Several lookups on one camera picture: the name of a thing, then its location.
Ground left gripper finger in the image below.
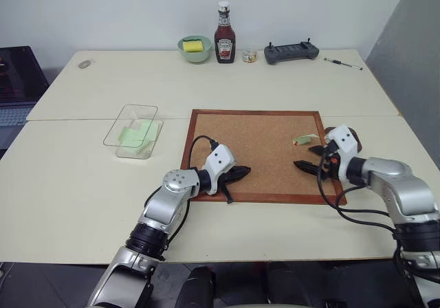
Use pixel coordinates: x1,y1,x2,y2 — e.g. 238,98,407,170
233,165,252,184
219,181,234,206

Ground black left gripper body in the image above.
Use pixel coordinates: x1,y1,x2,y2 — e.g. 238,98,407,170
217,166,242,186

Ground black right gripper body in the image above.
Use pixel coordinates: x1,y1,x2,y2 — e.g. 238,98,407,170
319,142,340,182

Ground brown round tray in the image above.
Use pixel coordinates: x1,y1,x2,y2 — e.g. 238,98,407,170
324,126,364,153

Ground green sticky note stack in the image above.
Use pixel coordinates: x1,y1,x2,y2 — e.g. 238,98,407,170
117,120,162,151

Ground clear plastic box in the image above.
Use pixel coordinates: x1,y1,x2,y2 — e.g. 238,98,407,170
102,104,164,160

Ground wood-framed cork board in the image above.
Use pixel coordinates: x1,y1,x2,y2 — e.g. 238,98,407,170
179,109,348,206

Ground black and white pen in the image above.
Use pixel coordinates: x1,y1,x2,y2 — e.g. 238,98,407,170
324,57,364,71

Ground dark rounded shape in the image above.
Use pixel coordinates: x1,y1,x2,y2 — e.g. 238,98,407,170
178,265,216,308

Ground dark grey remote controller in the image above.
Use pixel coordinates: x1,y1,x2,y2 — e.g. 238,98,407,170
263,35,320,65

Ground pale green bowl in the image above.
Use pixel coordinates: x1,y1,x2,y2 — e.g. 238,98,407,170
177,34,212,65

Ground red ketchup bottle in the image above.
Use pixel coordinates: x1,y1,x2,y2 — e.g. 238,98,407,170
214,1,237,65

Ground yellow sponge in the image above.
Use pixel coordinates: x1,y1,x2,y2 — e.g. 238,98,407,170
182,38,204,54

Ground grey laptop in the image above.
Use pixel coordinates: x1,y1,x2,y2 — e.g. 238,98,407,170
0,45,50,151

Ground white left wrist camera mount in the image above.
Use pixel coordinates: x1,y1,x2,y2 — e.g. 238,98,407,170
201,144,237,196

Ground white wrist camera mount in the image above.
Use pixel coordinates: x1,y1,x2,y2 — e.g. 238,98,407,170
324,124,360,185
201,144,237,196

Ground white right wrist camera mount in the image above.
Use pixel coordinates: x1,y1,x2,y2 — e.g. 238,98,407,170
324,124,360,185

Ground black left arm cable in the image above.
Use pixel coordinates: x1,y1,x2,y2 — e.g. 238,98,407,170
187,135,219,171

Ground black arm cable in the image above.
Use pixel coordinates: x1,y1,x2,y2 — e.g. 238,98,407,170
316,149,399,235
187,135,219,171

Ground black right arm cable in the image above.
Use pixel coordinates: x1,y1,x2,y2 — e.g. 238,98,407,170
316,149,399,235

